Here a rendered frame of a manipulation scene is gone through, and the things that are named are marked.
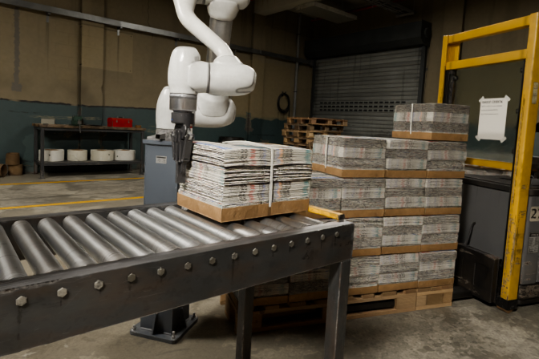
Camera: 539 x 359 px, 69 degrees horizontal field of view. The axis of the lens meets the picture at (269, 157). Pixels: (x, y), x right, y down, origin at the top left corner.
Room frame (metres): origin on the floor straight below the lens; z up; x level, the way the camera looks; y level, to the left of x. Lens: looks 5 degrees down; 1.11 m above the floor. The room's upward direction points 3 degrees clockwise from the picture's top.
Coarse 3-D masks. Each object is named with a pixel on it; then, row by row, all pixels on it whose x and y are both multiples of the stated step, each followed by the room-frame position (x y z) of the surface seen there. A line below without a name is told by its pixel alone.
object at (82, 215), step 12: (144, 204) 1.37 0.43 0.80; (156, 204) 1.38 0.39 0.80; (168, 204) 1.39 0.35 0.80; (12, 216) 1.12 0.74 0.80; (24, 216) 1.12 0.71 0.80; (36, 216) 1.13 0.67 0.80; (48, 216) 1.14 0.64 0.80; (60, 216) 1.16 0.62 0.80; (84, 216) 1.20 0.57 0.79; (36, 228) 1.11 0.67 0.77; (12, 240) 1.08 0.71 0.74
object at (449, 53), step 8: (448, 48) 3.08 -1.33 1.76; (456, 48) 3.03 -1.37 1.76; (448, 56) 3.08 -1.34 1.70; (456, 56) 3.02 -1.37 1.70; (440, 72) 3.06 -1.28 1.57; (448, 72) 3.00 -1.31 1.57; (440, 80) 3.05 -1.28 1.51; (448, 80) 3.00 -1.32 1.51; (440, 88) 3.04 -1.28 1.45; (448, 88) 3.05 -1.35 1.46; (440, 96) 3.03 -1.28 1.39; (448, 96) 3.04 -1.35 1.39
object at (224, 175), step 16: (192, 144) 1.31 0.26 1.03; (208, 144) 1.27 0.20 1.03; (224, 144) 1.31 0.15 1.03; (192, 160) 1.31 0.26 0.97; (208, 160) 1.22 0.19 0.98; (224, 160) 1.15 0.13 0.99; (240, 160) 1.19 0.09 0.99; (256, 160) 1.24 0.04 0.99; (192, 176) 1.30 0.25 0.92; (208, 176) 1.23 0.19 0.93; (224, 176) 1.16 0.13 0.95; (240, 176) 1.19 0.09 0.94; (256, 176) 1.23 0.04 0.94; (192, 192) 1.30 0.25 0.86; (208, 192) 1.22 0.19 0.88; (224, 192) 1.16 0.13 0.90; (240, 192) 1.20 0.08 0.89; (256, 192) 1.24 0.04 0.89
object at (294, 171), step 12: (252, 144) 1.43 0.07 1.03; (264, 144) 1.46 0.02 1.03; (276, 144) 1.48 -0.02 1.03; (288, 156) 1.32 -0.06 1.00; (300, 156) 1.35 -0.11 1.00; (288, 168) 1.32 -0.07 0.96; (300, 168) 1.35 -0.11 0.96; (288, 180) 1.32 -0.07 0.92; (300, 180) 1.36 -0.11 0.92; (276, 192) 1.30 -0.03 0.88; (288, 192) 1.33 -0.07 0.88; (300, 192) 1.37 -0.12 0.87
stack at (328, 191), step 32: (320, 192) 2.12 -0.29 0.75; (352, 192) 2.19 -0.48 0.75; (384, 192) 2.27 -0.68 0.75; (416, 192) 2.34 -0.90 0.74; (384, 224) 2.27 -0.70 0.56; (416, 224) 2.34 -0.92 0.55; (384, 256) 2.27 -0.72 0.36; (416, 256) 2.35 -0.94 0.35; (256, 288) 2.00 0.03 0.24; (288, 288) 2.06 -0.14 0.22; (320, 288) 2.13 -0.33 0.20; (256, 320) 2.00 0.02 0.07; (320, 320) 2.13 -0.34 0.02
